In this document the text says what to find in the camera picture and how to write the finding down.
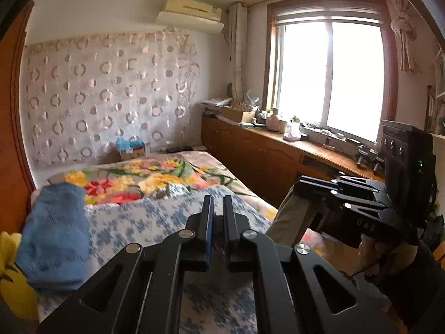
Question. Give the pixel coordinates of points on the open cardboard box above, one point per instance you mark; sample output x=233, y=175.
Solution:
x=236, y=114

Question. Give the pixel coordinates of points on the colourful flower print blanket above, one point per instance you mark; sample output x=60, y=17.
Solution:
x=139, y=177

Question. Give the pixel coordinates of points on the wall air conditioner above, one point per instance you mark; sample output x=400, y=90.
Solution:
x=187, y=22

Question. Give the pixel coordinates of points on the person's right forearm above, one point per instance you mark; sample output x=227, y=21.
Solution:
x=417, y=285

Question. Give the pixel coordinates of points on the pink thermos jug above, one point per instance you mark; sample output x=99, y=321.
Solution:
x=274, y=121

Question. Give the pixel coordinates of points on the yellow plush toy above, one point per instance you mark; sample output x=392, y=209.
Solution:
x=14, y=278

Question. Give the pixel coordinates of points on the blue floral bed cloth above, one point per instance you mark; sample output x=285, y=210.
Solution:
x=146, y=215

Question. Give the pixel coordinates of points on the pink tissue pack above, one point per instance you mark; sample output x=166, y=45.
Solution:
x=292, y=135

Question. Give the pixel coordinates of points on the grey pants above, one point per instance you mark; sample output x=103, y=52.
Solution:
x=288, y=219

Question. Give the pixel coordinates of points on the folded blue jeans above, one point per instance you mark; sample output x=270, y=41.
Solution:
x=52, y=236

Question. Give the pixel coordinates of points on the black flat device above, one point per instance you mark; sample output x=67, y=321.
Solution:
x=179, y=149

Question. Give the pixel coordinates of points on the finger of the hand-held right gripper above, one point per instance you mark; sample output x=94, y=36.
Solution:
x=354, y=205
x=330, y=186

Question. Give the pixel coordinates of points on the stack of papers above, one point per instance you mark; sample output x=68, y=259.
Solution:
x=217, y=102

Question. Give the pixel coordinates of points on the circle patterned sheer curtain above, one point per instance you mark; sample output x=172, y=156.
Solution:
x=104, y=94

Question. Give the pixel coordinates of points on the beige patterned window curtain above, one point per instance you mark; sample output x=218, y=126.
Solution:
x=238, y=52

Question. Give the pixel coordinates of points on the wall shelf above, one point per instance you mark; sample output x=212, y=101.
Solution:
x=438, y=111

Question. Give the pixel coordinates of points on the tied beige window curtain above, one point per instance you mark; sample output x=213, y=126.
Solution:
x=405, y=31

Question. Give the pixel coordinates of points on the wooden cabinet counter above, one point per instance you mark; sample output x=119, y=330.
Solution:
x=250, y=153

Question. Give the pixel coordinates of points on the cardboard box with blue cloth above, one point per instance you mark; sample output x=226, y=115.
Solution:
x=132, y=153

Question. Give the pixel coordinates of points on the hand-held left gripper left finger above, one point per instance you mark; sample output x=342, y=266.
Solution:
x=208, y=222

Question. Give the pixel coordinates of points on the beige air conditioner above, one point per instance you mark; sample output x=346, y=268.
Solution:
x=194, y=7

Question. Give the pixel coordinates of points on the window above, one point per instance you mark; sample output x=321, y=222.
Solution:
x=330, y=76

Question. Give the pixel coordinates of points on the dark desk object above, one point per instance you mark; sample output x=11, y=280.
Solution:
x=370, y=160

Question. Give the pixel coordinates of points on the green capped bottle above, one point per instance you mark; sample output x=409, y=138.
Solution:
x=294, y=123

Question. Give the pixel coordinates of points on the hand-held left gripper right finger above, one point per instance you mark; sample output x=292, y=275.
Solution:
x=227, y=222

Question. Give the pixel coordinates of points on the person's right hand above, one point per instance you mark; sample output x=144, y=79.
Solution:
x=368, y=254

